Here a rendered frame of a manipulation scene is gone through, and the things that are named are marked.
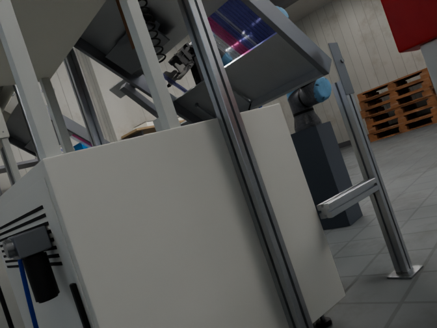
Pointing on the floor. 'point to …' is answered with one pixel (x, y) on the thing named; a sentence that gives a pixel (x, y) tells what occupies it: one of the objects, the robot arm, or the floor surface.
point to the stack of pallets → (374, 114)
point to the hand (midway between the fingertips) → (173, 83)
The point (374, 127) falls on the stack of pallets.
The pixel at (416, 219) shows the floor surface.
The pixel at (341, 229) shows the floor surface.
